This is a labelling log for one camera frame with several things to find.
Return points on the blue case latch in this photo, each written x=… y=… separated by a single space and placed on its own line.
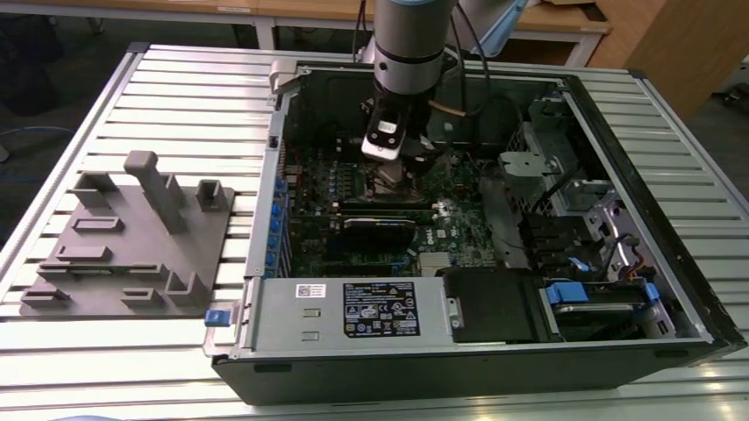
x=217 y=318

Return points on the grey power supply unit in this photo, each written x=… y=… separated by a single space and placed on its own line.
x=280 y=316

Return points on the green motherboard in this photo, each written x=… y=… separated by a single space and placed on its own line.
x=462 y=219

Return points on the wooden desk white frame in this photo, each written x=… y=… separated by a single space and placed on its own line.
x=543 y=24
x=116 y=3

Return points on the grey parts rack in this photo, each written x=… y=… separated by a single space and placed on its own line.
x=135 y=263

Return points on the wooden cabinet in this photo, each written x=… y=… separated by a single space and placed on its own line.
x=690 y=44

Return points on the silver chipset heatsink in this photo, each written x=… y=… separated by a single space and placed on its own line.
x=435 y=259

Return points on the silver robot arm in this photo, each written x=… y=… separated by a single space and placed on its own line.
x=410 y=44

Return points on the black graphics card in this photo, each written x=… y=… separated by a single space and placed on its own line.
x=374 y=237

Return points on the grey chair base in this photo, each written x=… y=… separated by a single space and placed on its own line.
x=738 y=90

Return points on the CPU socket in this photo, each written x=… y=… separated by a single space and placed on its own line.
x=415 y=194

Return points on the blue disk carrier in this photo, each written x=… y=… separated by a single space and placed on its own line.
x=565 y=293

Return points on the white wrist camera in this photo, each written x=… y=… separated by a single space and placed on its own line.
x=383 y=138

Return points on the black PC case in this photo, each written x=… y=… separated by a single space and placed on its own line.
x=410 y=381

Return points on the black office chair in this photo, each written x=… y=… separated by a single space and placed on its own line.
x=29 y=66

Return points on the black plastic shroud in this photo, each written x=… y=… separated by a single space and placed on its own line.
x=491 y=307

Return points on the silver metal drive cage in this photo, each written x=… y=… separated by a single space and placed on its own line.
x=526 y=169

